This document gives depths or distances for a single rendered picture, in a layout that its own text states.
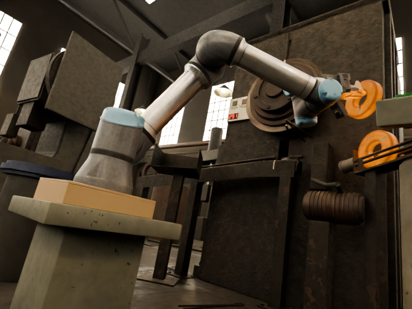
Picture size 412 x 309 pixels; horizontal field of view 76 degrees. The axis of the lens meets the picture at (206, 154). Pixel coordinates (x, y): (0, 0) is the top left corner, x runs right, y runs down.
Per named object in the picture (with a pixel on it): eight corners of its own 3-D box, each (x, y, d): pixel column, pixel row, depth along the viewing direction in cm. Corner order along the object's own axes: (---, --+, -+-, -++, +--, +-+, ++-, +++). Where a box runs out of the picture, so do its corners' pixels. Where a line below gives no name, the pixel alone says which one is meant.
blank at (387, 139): (377, 178, 103) (370, 176, 103) (358, 153, 115) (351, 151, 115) (408, 148, 94) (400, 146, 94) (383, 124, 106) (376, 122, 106)
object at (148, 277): (137, 271, 152) (162, 152, 172) (181, 280, 150) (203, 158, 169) (124, 277, 133) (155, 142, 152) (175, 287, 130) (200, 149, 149)
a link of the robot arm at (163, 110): (93, 140, 79) (211, 29, 92) (105, 152, 93) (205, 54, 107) (123, 167, 78) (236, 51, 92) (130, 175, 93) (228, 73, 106)
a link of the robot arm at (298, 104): (306, 119, 89) (301, 89, 92) (292, 129, 100) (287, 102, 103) (328, 118, 90) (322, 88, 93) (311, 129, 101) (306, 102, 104)
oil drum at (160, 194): (162, 239, 453) (172, 187, 477) (187, 245, 416) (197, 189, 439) (133, 236, 410) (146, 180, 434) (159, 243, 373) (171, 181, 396)
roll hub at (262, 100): (254, 116, 157) (259, 75, 164) (301, 110, 139) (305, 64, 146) (249, 113, 153) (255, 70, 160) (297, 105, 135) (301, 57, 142)
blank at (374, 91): (350, 94, 118) (344, 92, 117) (381, 74, 104) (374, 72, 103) (351, 125, 113) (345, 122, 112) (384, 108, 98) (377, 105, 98)
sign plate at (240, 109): (228, 122, 194) (231, 100, 198) (260, 118, 177) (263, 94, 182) (226, 121, 192) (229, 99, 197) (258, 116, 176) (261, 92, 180)
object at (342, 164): (349, 175, 119) (348, 162, 121) (366, 170, 111) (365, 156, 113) (338, 172, 118) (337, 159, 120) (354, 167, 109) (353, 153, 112)
